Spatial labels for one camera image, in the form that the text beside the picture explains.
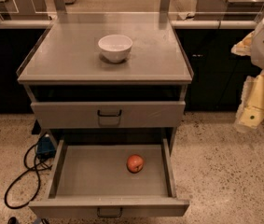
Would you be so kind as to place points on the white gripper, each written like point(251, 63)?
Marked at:
point(251, 114)

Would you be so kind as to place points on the red apple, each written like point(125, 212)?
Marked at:
point(135, 163)

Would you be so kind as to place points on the grey drawer cabinet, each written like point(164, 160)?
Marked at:
point(68, 66)

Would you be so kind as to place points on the open grey middle drawer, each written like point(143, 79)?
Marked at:
point(86, 177)

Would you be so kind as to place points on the closed grey top drawer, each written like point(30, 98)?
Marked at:
point(75, 115)

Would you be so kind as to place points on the steel background table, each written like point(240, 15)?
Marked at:
point(228, 10)

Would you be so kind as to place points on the white ceramic bowl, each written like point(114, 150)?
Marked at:
point(115, 48)

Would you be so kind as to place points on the blue power box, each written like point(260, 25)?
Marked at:
point(44, 148)

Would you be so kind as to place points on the black top drawer handle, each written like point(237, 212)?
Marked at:
point(109, 114)

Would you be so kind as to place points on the black drawer handle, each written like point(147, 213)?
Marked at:
point(109, 114)
point(109, 212)

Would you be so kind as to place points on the black middle drawer handle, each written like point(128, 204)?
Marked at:
point(109, 212)

